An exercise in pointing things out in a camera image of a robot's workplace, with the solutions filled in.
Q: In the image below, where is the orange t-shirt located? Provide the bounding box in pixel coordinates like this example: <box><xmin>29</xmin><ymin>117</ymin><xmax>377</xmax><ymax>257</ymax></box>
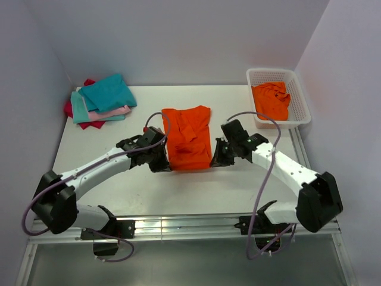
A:
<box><xmin>161</xmin><ymin>105</ymin><xmax>212</xmax><ymax>171</ymax></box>
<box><xmin>251</xmin><ymin>82</ymin><xmax>291</xmax><ymax>121</ymax></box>

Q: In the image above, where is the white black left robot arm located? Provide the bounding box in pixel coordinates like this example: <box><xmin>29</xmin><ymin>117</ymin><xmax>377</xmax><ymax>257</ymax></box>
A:
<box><xmin>31</xmin><ymin>127</ymin><xmax>170</xmax><ymax>238</ymax></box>

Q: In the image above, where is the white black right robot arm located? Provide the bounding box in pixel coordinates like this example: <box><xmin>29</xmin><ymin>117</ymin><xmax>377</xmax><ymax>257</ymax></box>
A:
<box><xmin>210</xmin><ymin>119</ymin><xmax>343</xmax><ymax>234</ymax></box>

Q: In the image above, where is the orange t-shirt in basket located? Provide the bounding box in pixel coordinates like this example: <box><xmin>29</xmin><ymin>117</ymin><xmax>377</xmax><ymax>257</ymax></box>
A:
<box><xmin>251</xmin><ymin>82</ymin><xmax>291</xmax><ymax>121</ymax></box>

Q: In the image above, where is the white plastic laundry basket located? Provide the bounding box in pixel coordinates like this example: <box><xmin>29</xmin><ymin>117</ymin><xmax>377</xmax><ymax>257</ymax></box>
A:
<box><xmin>246</xmin><ymin>68</ymin><xmax>311</xmax><ymax>129</ymax></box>

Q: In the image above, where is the pink folded t-shirt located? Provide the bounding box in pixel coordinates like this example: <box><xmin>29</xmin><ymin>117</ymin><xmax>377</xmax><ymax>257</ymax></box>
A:
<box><xmin>83</xmin><ymin>99</ymin><xmax>131</xmax><ymax>122</ymax></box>

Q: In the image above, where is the teal folded t-shirt top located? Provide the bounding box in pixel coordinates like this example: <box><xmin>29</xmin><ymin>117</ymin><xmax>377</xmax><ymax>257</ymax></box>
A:
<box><xmin>78</xmin><ymin>74</ymin><xmax>137</xmax><ymax>113</ymax></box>

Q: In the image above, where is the mint green folded t-shirt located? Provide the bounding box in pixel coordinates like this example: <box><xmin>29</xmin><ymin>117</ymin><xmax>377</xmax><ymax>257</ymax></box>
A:
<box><xmin>70</xmin><ymin>92</ymin><xmax>126</xmax><ymax>123</ymax></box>

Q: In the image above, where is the red folded t-shirt bottom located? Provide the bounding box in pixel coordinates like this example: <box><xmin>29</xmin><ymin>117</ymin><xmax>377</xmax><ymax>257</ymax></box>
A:
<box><xmin>63</xmin><ymin>79</ymin><xmax>105</xmax><ymax>130</ymax></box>

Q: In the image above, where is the aluminium front rail frame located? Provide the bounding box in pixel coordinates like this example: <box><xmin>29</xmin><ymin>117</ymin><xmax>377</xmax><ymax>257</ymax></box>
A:
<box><xmin>16</xmin><ymin>214</ymin><xmax>358</xmax><ymax>285</ymax></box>

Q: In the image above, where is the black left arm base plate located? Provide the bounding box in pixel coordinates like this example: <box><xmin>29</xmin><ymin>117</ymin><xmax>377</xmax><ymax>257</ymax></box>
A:
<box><xmin>80</xmin><ymin>219</ymin><xmax>136</xmax><ymax>257</ymax></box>

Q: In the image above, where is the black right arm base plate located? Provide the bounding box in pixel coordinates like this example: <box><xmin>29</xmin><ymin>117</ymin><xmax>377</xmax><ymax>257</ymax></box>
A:
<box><xmin>234</xmin><ymin>215</ymin><xmax>289</xmax><ymax>249</ymax></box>

